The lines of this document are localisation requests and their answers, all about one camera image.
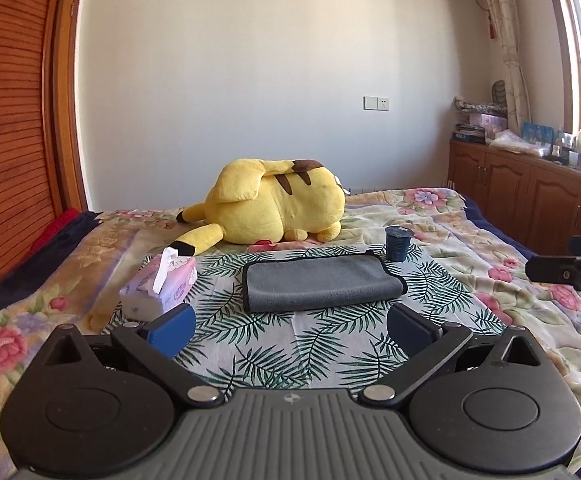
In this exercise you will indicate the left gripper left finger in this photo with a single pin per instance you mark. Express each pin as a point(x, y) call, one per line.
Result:
point(149, 351)

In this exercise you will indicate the wooden slatted wardrobe door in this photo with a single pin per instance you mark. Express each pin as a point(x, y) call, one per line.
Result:
point(29, 182)

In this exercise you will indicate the patterned beige curtain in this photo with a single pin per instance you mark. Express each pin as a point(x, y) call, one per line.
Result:
point(504, 15)

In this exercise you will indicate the yellow Pikachu plush toy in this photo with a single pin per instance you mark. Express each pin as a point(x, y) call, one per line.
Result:
point(256, 199)

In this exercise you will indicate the pink tissue box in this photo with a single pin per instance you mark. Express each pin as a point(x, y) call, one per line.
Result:
point(158, 287)

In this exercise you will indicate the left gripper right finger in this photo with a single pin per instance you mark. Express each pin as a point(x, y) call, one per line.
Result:
point(429, 347)

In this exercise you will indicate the palm leaf print cloth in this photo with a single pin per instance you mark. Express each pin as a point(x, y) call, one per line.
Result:
point(345, 347)

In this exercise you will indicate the red blanket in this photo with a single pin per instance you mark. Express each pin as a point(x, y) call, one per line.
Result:
point(53, 229)

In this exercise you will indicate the clutter pile on cabinet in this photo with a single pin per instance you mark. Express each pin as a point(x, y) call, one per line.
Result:
point(487, 124)

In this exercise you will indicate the floral bed cover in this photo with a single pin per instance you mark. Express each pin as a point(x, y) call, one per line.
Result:
point(78, 276)

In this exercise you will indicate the dark blue plastic cup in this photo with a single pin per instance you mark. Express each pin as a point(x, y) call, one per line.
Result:
point(397, 242)

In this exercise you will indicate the white wall socket plate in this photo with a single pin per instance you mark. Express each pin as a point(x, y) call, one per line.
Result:
point(375, 103)

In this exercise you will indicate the purple grey microfiber towel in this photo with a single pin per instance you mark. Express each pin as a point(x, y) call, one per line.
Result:
point(308, 284)

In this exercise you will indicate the wooden sideboard cabinet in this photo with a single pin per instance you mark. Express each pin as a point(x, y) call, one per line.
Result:
point(536, 202)

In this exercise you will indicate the wooden room door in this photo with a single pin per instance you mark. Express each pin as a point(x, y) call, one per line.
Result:
point(64, 106)

